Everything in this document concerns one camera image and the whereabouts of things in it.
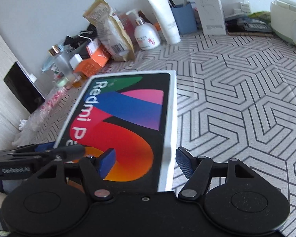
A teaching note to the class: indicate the yellow brown paper bag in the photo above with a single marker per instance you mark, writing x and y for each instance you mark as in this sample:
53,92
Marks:
113,37

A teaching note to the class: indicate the green round jar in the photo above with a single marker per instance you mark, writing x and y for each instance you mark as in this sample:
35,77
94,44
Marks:
61,82

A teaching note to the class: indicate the white pump bottle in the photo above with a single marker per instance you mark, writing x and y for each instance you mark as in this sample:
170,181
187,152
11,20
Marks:
146,38

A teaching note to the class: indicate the black flat screen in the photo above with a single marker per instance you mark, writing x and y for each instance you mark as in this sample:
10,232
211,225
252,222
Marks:
22,88

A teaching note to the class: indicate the small clear spray bottle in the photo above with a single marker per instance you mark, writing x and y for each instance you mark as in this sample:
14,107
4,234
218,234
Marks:
245,7

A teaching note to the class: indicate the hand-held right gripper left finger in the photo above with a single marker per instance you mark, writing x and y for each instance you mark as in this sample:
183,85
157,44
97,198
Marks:
108,163

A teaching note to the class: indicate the white cosmetic tube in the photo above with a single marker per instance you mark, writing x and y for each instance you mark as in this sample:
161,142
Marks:
166,17

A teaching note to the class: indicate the orange box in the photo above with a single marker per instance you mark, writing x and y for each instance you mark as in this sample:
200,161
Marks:
93,64

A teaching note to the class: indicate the cream electric glass kettle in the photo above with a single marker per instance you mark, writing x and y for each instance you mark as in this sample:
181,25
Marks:
286,27

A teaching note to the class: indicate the frosted bottle with gold cap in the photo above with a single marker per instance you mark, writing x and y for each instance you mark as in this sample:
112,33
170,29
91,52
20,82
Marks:
63,63

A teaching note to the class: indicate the black desk organizer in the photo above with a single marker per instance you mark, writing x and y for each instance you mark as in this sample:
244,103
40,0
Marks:
74,42

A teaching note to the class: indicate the geometric patterned desktop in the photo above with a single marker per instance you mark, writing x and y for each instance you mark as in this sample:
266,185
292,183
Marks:
236,79

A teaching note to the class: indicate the colourful tablet box lid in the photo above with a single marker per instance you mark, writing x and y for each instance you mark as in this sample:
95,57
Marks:
128,118

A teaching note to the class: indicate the green packet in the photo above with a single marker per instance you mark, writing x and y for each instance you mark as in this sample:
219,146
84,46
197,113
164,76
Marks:
261,16

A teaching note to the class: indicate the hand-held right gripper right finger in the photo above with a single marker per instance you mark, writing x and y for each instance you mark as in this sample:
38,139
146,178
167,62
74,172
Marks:
183,163

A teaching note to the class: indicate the tall white carton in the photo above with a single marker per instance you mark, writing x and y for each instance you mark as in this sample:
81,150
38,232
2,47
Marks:
209,7

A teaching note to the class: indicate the pile of flat packets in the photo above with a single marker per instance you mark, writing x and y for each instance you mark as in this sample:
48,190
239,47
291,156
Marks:
251,27

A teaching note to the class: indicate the clear plastic wrapper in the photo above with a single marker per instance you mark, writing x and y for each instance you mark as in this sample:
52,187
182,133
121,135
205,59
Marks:
39,118

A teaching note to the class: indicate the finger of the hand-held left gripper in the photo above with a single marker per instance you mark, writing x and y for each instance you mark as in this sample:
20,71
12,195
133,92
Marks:
44,147
71,151

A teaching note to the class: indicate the orange lid jar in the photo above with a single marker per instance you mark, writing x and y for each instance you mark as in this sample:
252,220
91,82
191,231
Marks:
158,28

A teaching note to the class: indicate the orange and white carton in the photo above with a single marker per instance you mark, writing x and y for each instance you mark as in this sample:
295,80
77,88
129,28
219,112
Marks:
95,45

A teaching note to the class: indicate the light wooden cabinet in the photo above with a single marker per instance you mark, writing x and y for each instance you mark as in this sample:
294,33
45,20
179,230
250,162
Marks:
0,61

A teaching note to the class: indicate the blue pen cup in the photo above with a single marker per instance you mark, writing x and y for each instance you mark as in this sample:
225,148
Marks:
183,19

